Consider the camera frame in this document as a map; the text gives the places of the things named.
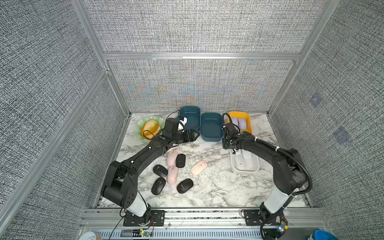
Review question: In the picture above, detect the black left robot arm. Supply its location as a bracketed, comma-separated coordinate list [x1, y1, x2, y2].
[101, 118, 200, 217]

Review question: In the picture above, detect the teal storage box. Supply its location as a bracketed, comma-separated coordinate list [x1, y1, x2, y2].
[179, 106, 201, 131]
[201, 113, 224, 142]

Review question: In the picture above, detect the black mouse centre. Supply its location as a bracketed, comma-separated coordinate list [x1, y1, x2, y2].
[176, 154, 186, 169]

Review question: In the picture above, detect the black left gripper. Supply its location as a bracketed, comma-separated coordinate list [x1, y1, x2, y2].
[171, 128, 200, 145]

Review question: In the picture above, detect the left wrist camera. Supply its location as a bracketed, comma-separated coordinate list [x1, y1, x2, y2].
[178, 116, 188, 132]

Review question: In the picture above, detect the white storage box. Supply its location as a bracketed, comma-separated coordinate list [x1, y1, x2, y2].
[230, 150, 260, 175]

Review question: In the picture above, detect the purple mouse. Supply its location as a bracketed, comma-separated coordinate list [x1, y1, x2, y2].
[238, 118, 248, 131]
[231, 117, 239, 126]

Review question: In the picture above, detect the blue round object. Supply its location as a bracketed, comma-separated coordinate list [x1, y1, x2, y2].
[306, 230, 339, 240]

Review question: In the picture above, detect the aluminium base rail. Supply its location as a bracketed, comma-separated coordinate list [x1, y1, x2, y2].
[74, 206, 331, 240]

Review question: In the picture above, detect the black mouse lower left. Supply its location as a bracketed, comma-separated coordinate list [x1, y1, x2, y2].
[151, 178, 166, 196]

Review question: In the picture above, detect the white mouse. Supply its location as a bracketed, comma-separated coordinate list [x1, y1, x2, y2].
[234, 156, 246, 171]
[242, 150, 252, 159]

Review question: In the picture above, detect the pink mouse top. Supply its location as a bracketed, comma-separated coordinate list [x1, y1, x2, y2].
[167, 146, 179, 153]

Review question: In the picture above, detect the yellow storage box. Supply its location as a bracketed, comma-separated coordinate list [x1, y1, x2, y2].
[229, 111, 253, 134]

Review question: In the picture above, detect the black mouse lower right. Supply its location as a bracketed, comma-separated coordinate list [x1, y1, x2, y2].
[177, 179, 194, 194]

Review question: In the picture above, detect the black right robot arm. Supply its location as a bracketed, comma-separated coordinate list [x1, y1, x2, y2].
[222, 113, 313, 223]

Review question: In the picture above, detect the black mouse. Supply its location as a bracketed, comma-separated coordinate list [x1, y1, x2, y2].
[153, 164, 168, 178]
[177, 179, 194, 194]
[151, 178, 166, 196]
[176, 154, 186, 169]

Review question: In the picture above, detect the white round object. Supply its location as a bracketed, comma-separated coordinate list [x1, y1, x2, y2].
[79, 231, 103, 240]

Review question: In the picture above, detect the green wavy plate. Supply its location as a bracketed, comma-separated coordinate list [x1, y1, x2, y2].
[135, 116, 165, 141]

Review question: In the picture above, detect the peach pink mouse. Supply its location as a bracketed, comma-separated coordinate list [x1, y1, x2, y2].
[191, 161, 208, 176]

